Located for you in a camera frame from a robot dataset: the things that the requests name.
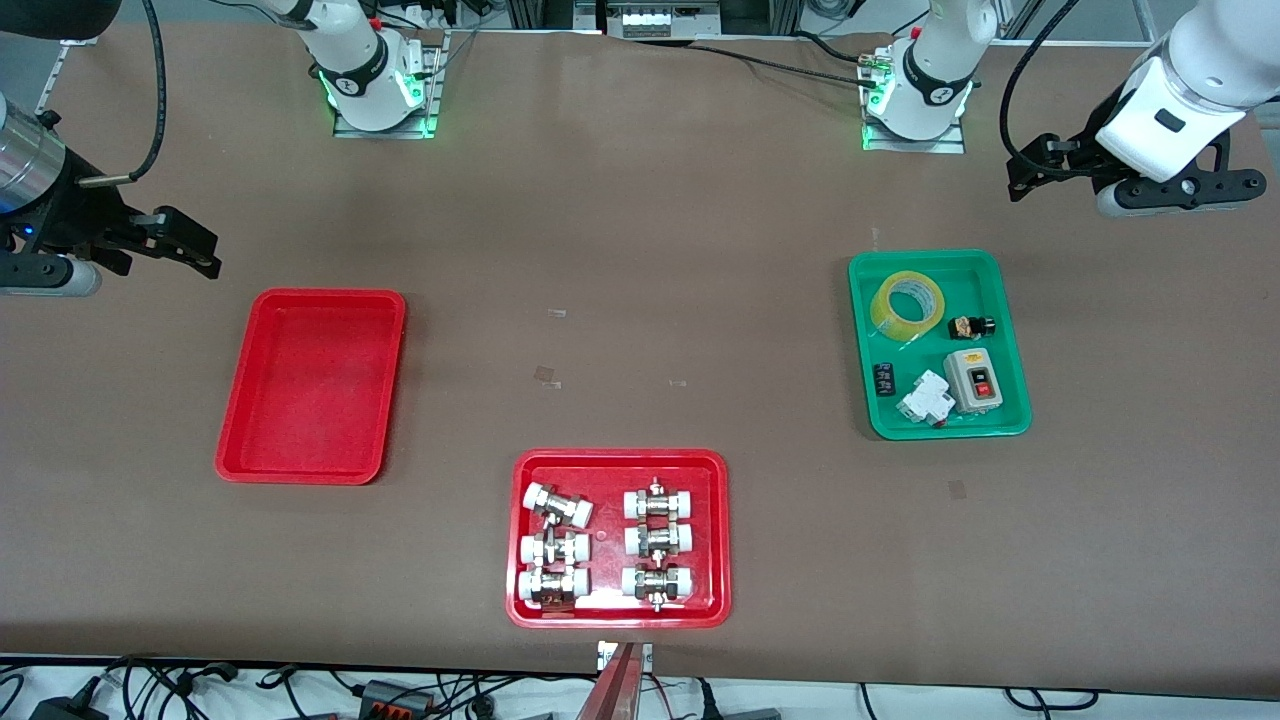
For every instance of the white circuit breaker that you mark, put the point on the white circuit breaker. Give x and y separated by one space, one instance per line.
925 400

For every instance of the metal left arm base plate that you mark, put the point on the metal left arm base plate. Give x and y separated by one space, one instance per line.
955 140

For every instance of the brass black knob switch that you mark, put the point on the brass black knob switch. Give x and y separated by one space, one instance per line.
970 326

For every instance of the black power adapter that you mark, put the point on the black power adapter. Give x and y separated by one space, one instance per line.
65 710

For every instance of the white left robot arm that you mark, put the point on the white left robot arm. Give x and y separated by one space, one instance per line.
1190 70

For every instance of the green plastic tray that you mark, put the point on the green plastic tray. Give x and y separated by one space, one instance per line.
925 420

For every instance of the red tray holding fittings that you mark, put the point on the red tray holding fittings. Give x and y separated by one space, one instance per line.
612 535

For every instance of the small black terminal block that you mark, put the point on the small black terminal block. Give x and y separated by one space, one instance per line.
884 379

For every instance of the yellow clear tape roll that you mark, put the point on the yellow clear tape roll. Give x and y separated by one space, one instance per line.
905 308

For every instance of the silver metal bracket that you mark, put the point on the silver metal bracket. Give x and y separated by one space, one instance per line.
604 655

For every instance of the grey push button switch box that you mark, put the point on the grey push button switch box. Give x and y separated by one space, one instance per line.
973 380

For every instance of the white metal pipe fitting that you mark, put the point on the white metal pipe fitting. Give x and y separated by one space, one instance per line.
659 540
555 549
659 502
553 585
558 505
657 583

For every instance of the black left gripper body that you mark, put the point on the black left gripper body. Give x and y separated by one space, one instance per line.
1078 154

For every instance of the red aluminium bar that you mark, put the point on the red aluminium bar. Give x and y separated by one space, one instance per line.
612 690

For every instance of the black box with orange connectors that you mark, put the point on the black box with orange connectors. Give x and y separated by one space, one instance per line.
395 697

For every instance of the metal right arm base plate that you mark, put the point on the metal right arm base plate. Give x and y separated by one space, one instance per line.
437 85

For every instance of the empty red plastic tray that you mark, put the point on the empty red plastic tray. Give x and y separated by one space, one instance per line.
315 385

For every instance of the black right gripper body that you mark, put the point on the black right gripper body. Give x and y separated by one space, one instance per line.
70 217

